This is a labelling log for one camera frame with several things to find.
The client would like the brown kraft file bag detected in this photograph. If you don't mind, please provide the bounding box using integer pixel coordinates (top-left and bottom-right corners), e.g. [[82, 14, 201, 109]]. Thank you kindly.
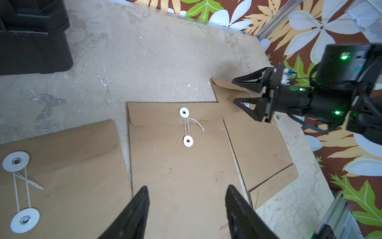
[[1, 120, 132, 239]]

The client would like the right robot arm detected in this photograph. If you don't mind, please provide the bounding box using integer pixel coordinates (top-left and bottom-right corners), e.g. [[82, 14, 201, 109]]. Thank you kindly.
[[232, 43, 382, 144]]

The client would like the white mesh basket right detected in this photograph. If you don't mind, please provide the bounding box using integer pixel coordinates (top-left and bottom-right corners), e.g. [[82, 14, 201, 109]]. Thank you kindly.
[[345, 0, 382, 43]]

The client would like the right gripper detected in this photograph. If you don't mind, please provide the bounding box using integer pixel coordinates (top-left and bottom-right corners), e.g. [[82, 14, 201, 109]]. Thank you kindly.
[[232, 65, 313, 122]]

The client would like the bag white string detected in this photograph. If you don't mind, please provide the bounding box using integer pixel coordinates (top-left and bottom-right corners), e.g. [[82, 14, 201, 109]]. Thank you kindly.
[[240, 86, 282, 129], [178, 107, 206, 148]]

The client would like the black toolbox yellow latch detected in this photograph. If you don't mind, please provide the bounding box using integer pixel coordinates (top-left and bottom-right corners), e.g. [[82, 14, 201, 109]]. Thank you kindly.
[[1, 1, 73, 76]]

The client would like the white closure string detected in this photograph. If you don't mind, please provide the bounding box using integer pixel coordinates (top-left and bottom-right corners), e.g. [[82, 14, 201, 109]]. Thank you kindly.
[[1, 150, 44, 234]]

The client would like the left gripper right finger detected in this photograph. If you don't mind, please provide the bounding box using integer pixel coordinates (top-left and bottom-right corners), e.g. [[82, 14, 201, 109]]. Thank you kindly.
[[225, 185, 278, 239]]

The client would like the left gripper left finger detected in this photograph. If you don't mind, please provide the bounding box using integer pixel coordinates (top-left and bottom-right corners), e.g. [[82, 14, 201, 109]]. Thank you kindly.
[[98, 186, 150, 239]]

